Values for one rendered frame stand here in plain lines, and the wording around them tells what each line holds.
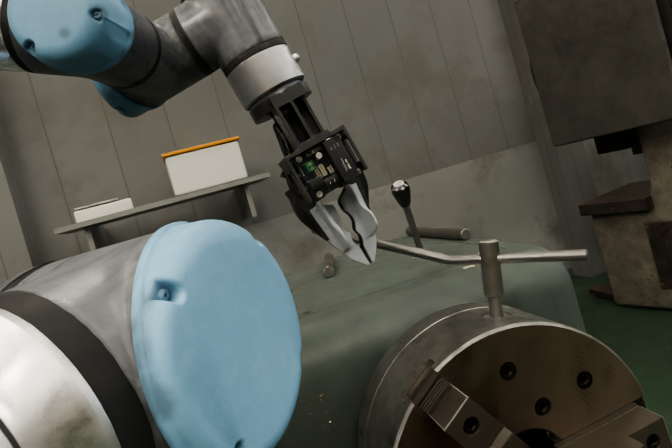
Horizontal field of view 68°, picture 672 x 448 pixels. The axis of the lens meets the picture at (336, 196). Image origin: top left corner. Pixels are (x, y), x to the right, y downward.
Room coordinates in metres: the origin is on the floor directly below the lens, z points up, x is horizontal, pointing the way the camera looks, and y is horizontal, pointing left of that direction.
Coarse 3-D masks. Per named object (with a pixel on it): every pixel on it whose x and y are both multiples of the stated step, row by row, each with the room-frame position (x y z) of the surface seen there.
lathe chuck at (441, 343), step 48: (432, 336) 0.56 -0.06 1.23; (480, 336) 0.51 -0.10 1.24; (528, 336) 0.52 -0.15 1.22; (576, 336) 0.53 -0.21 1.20; (384, 384) 0.57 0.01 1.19; (480, 384) 0.51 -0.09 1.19; (528, 384) 0.52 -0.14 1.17; (576, 384) 0.53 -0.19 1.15; (624, 384) 0.54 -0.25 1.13; (384, 432) 0.52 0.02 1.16; (432, 432) 0.49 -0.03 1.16; (528, 432) 0.60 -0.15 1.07
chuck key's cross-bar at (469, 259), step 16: (384, 240) 0.63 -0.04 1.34; (416, 256) 0.61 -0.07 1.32; (432, 256) 0.59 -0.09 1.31; (448, 256) 0.59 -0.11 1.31; (464, 256) 0.58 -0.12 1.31; (512, 256) 0.55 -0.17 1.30; (528, 256) 0.54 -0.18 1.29; (544, 256) 0.53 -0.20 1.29; (560, 256) 0.52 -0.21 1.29; (576, 256) 0.52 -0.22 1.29
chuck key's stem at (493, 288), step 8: (488, 240) 0.56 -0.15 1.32; (496, 240) 0.56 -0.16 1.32; (480, 248) 0.56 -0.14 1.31; (488, 248) 0.56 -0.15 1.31; (496, 248) 0.56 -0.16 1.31; (480, 256) 0.57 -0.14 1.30; (488, 256) 0.56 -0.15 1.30; (496, 256) 0.56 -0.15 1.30; (488, 264) 0.56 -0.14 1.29; (496, 264) 0.56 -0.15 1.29; (488, 272) 0.56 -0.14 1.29; (496, 272) 0.56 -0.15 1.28; (488, 280) 0.56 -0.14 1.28; (496, 280) 0.55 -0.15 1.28; (488, 288) 0.56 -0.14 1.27; (496, 288) 0.55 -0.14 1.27; (488, 296) 0.56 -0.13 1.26; (496, 296) 0.55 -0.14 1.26; (496, 304) 0.56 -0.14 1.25; (496, 312) 0.56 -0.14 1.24
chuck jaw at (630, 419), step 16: (640, 400) 0.55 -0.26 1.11; (608, 416) 0.53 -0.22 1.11; (624, 416) 0.52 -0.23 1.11; (640, 416) 0.51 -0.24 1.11; (656, 416) 0.51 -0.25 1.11; (544, 432) 0.54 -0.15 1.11; (576, 432) 0.53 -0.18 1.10; (592, 432) 0.52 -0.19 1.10; (608, 432) 0.51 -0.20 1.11; (624, 432) 0.50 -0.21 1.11; (640, 432) 0.50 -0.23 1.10; (656, 432) 0.50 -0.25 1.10
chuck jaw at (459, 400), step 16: (432, 368) 0.52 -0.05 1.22; (416, 384) 0.52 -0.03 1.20; (432, 384) 0.50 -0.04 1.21; (448, 384) 0.50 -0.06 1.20; (416, 400) 0.50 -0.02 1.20; (432, 400) 0.50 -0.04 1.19; (448, 400) 0.48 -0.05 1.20; (464, 400) 0.46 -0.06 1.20; (432, 416) 0.48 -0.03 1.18; (448, 416) 0.46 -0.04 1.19; (464, 416) 0.46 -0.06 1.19; (480, 416) 0.46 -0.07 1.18; (448, 432) 0.46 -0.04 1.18; (464, 432) 0.46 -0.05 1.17; (480, 432) 0.46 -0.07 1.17; (496, 432) 0.47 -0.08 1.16; (512, 432) 0.45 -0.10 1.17
